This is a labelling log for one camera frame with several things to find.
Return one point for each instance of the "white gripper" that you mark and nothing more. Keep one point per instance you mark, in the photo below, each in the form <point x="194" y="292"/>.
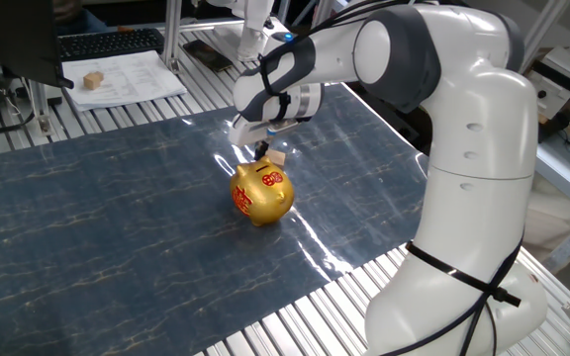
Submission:
<point x="245" y="133"/>

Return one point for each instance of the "light wooden cube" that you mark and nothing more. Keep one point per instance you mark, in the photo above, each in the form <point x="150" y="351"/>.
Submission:
<point x="277" y="158"/>

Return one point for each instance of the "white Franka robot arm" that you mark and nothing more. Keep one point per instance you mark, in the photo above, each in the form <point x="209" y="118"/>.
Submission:
<point x="478" y="173"/>

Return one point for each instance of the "gold piggy bank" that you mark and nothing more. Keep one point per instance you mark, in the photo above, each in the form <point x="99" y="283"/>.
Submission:
<point x="260" y="198"/>

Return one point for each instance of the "black smartphone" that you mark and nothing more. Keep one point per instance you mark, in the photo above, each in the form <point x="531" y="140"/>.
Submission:
<point x="208" y="55"/>

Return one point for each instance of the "white robot with metal plate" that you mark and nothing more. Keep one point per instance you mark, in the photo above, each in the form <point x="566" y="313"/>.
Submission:
<point x="248" y="29"/>

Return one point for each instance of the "white printed paper stack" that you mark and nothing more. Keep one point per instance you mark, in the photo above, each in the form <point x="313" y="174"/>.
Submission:
<point x="131" y="79"/>

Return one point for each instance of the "small wooden block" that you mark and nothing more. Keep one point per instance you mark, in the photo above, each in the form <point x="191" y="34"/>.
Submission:
<point x="93" y="81"/>

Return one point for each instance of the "black keyboard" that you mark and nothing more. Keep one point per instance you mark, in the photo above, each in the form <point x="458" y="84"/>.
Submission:
<point x="112" y="44"/>

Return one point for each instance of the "dark blue marble mat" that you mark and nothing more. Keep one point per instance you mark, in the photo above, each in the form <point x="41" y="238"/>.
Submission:
<point x="92" y="247"/>

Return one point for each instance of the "person in blue jeans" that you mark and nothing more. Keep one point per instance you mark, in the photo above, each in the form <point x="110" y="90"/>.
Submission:
<point x="82" y="22"/>

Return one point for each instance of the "short aluminium stand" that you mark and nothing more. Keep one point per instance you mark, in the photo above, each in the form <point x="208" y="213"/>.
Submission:
<point x="41" y="109"/>

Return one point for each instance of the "black computer monitor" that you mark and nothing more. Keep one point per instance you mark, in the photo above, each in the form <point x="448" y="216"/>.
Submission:
<point x="13" y="39"/>

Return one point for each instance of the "white box with knob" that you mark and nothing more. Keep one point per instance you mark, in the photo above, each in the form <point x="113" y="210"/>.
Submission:
<point x="552" y="94"/>

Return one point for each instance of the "aluminium frame post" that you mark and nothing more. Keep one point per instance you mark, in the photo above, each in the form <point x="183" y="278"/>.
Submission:
<point x="172" y="34"/>

